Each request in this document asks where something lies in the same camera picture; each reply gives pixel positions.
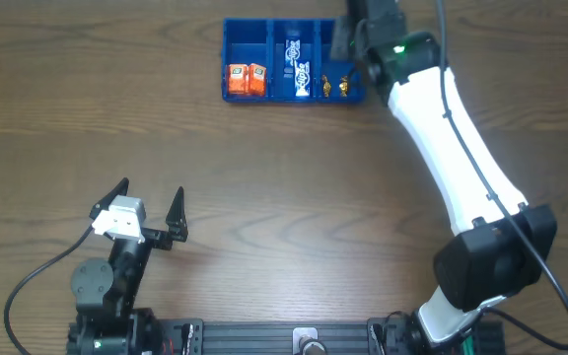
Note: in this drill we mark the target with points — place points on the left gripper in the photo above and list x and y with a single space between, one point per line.
158 239

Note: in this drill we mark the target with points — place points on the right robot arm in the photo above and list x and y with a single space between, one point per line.
442 143

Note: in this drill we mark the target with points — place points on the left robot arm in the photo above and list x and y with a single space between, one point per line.
111 291

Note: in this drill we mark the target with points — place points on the orange candy box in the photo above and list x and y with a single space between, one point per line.
237 80
257 80

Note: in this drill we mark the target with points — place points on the blue tray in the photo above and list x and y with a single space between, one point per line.
247 44

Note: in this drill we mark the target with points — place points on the blue candy pack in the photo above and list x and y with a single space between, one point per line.
303 79
292 51

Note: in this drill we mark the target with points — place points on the gold wrapped candy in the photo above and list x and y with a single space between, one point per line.
326 86
343 86

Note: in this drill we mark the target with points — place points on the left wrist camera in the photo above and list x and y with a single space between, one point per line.
121 217

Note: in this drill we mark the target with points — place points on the mounting rail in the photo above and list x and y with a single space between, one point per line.
264 337

